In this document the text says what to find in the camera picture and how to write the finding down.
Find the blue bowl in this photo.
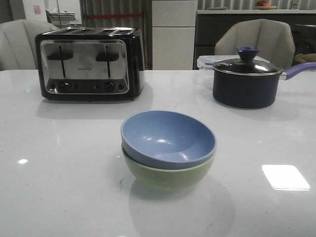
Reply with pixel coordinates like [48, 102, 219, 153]
[120, 110, 217, 170]

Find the green bowl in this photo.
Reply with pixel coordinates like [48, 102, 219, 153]
[122, 148, 216, 192]

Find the clear plastic food container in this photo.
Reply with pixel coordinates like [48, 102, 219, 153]
[197, 54, 270, 71]

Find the dark blue saucepan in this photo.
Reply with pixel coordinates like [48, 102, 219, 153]
[213, 62, 316, 109]

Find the white refrigerator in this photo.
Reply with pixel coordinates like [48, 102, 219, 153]
[152, 0, 198, 70]

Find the black chrome four-slot toaster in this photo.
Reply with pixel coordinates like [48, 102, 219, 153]
[35, 27, 145, 101]

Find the glass pot lid blue knob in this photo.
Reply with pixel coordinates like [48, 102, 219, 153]
[212, 46, 282, 76]

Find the grey chair right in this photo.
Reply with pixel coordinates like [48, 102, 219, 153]
[214, 19, 295, 69]

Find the grey chair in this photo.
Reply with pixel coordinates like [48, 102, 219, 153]
[214, 19, 295, 69]
[0, 19, 57, 71]

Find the fruit bowl on counter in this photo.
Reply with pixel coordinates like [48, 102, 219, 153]
[255, 0, 277, 10]

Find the grey chair left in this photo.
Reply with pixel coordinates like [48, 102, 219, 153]
[0, 19, 57, 71]

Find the wicker basket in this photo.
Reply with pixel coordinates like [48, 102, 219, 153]
[294, 53, 316, 64]

